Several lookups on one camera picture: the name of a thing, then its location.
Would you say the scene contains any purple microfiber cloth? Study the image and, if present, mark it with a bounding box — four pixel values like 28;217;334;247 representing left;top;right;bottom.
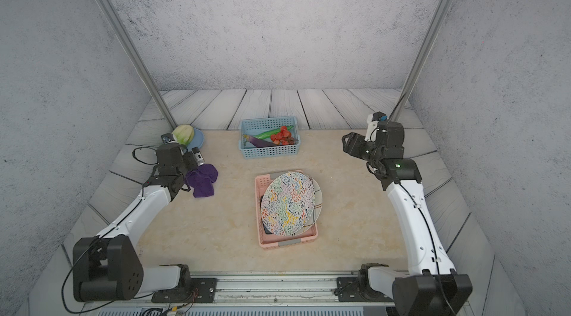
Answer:
185;164;219;198

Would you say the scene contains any white plaid striped round plate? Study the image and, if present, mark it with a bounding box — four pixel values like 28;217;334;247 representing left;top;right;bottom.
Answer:
306;178;324;229

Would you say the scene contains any colourful squiggle round plate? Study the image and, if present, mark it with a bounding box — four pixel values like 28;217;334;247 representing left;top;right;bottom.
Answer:
261;171;315;237

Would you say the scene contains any dark teal square plate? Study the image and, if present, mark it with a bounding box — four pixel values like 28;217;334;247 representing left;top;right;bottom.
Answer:
260;200;272;235

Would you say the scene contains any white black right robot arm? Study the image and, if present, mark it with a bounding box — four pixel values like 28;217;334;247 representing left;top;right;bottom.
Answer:
342;112;473;315

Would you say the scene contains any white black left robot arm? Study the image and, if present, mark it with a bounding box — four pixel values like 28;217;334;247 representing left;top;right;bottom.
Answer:
66;142;204;303

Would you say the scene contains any small blue plate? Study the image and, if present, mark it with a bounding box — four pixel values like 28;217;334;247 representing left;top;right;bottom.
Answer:
187;128;205;150

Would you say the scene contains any green cabbage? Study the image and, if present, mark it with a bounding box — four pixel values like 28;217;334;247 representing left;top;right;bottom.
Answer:
172;124;195;146

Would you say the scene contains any light blue plastic basket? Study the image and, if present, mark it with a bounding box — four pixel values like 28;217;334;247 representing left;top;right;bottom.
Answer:
238;116;300;158

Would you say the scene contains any purple eggplant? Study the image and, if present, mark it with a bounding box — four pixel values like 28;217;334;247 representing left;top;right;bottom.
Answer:
242;135;277;148

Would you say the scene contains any green cucumber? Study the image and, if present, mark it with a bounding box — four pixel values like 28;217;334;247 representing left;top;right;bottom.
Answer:
256;126;294;140

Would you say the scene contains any pink plastic basket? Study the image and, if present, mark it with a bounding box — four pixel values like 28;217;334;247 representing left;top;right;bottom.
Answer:
254;172;319;250

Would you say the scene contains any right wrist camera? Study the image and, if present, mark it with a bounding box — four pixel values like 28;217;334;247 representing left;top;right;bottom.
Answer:
364;112;388;142

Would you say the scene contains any metal base rail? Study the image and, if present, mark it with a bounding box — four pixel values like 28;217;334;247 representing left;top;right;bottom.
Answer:
79;271;474;316

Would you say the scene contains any right aluminium frame post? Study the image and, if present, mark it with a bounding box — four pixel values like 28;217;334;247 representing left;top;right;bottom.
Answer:
389;0;453;121

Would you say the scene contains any aluminium frame post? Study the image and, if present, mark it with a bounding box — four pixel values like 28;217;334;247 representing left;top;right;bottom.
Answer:
389;0;453;121
95;0;178;130

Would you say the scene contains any left aluminium frame post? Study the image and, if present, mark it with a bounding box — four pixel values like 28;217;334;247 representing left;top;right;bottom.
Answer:
95;0;178;130

